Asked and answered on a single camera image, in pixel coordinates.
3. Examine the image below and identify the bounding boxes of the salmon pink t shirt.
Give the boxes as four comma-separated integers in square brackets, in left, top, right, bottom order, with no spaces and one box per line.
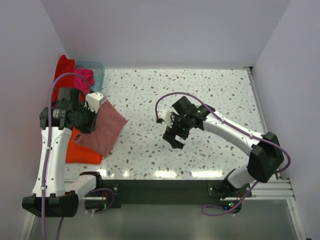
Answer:
[70,100,128,157]

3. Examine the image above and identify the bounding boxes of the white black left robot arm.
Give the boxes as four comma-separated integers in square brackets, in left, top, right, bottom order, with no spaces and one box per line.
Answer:
[22,88,107,218]

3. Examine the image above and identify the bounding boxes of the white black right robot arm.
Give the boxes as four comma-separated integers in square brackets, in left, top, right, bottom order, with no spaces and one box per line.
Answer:
[155,96,284,199]

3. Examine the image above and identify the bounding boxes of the folded orange t shirt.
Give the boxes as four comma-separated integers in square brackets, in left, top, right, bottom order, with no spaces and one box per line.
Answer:
[65,128,103,165]

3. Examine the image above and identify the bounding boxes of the magenta t shirt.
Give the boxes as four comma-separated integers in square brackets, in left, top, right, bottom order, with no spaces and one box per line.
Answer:
[73,68,95,95]

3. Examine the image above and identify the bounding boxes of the light blue plastic basket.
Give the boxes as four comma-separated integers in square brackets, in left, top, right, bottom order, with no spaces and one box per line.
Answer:
[75,61,105,92]

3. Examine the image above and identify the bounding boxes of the red t shirt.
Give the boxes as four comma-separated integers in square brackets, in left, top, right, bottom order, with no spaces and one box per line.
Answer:
[54,54,75,90]

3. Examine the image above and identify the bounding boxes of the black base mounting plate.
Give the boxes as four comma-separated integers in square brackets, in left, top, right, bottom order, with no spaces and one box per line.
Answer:
[84,179,251,211]

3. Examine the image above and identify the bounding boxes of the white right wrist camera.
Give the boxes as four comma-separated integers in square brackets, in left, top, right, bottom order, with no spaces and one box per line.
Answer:
[156,109,175,128]

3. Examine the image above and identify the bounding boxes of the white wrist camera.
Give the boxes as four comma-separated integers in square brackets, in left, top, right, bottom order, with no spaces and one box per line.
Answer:
[85,92,107,113]
[156,109,175,128]

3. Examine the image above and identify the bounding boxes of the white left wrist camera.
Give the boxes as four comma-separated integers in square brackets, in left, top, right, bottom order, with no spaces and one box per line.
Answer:
[85,92,107,113]

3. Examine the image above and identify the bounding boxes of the aluminium extrusion rail frame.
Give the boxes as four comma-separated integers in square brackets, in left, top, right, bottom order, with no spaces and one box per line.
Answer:
[22,69,305,240]

